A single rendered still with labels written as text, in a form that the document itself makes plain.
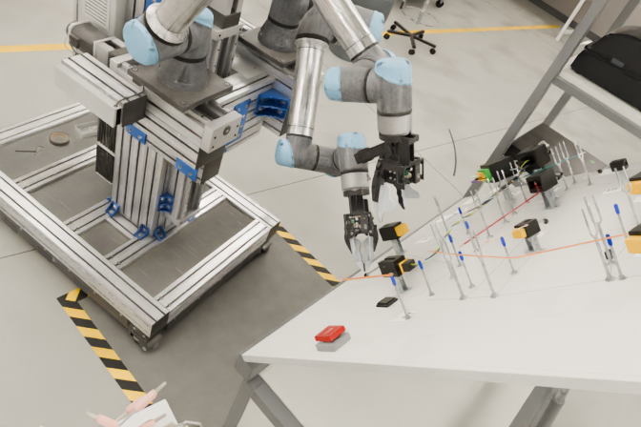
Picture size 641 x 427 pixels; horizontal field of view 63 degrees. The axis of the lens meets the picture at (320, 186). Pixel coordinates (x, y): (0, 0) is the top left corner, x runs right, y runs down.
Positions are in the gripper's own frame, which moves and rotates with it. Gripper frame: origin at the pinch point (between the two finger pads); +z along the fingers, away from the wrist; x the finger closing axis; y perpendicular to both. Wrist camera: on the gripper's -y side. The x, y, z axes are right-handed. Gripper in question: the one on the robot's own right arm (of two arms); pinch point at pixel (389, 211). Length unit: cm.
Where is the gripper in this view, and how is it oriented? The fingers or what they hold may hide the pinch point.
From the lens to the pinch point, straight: 124.4
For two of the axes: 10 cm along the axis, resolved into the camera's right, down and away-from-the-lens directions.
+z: 0.8, 9.1, 4.1
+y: 6.8, 2.5, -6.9
